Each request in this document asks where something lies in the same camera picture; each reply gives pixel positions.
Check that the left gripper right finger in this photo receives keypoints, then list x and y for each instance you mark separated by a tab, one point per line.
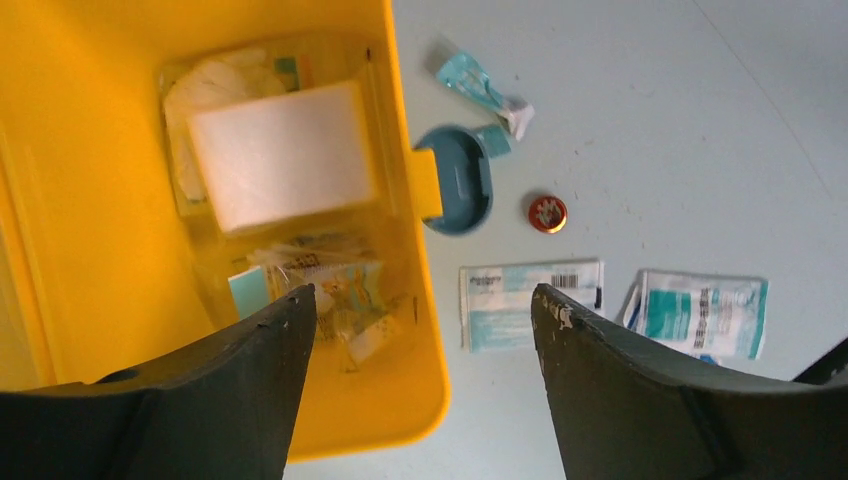
626	407

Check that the teal tube lower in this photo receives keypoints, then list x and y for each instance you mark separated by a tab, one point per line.
494	140

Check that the teal bandage pack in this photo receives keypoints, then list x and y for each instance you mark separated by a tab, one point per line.
348	296

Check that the cotton bag with orange label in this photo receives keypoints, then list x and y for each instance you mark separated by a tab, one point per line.
219	80

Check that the teal tube upper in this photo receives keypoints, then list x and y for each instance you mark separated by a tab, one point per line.
463	74

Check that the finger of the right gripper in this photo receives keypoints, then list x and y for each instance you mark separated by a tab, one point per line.
830	369

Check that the teal box latch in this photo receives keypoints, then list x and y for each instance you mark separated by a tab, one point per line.
464	176

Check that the small red round tin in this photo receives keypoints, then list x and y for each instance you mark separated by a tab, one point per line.
547	214

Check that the yellow medicine kit box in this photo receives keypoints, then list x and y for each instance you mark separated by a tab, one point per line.
101	271

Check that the cotton swabs bag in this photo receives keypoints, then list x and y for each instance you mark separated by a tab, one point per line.
309	252

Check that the teal tube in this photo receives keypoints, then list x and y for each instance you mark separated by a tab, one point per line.
494	140
463	74

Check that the medical gauze dressing packet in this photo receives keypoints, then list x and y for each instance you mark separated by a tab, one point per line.
708	316

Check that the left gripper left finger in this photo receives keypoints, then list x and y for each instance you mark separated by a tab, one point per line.
223	407

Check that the white teal striped packet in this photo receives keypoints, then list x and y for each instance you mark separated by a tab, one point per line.
495	300

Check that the white gauze pad pack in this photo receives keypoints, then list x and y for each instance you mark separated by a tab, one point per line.
267	161

